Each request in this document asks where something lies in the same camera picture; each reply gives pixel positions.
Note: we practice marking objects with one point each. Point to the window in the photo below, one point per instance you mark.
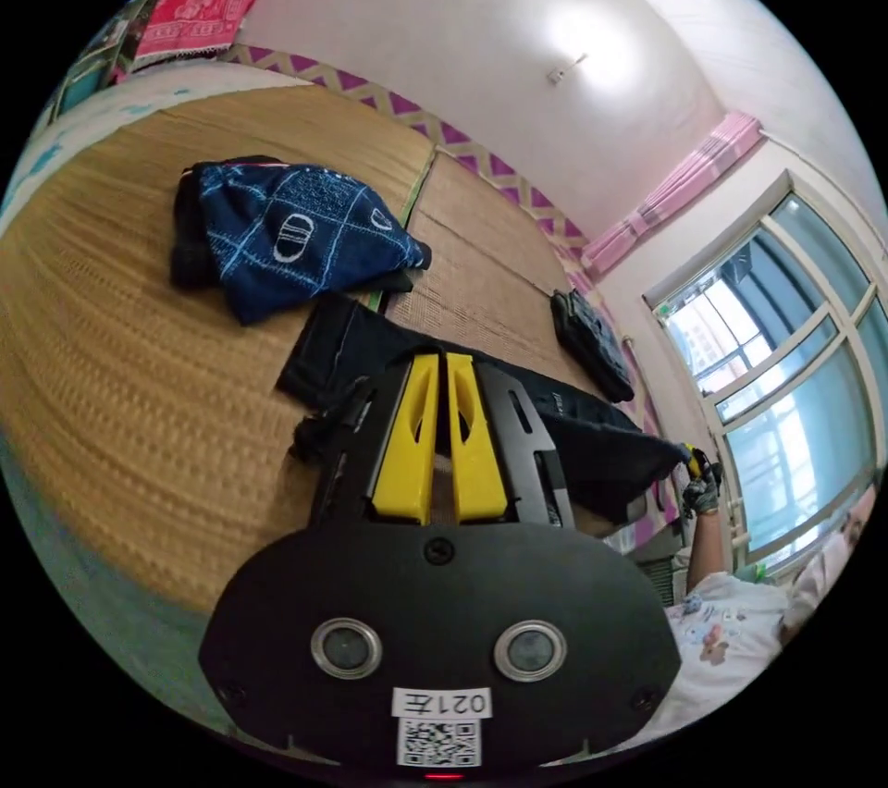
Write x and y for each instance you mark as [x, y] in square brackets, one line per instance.
[798, 386]

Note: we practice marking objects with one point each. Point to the person's body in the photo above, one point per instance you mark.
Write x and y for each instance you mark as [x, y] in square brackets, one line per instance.
[749, 635]

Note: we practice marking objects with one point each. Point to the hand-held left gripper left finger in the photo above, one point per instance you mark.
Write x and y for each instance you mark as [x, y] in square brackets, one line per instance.
[402, 455]

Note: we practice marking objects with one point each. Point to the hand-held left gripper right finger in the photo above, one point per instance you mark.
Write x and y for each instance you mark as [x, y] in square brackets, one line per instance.
[479, 462]

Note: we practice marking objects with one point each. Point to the pile of clothes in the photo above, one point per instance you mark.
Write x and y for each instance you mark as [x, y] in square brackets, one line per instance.
[298, 233]

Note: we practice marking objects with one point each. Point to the person's right forearm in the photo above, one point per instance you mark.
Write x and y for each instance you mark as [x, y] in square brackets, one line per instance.
[702, 549]

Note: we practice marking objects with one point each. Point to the black quilted bag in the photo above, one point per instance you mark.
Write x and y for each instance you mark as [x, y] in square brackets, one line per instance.
[591, 344]

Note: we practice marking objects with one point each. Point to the pink curtain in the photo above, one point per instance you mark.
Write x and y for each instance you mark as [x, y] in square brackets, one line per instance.
[666, 205]

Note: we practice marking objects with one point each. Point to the black jeans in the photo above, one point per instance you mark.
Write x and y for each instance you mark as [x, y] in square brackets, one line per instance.
[326, 344]

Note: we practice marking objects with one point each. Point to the white ceiling lamp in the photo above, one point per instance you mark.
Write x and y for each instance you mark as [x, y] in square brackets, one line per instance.
[565, 66]

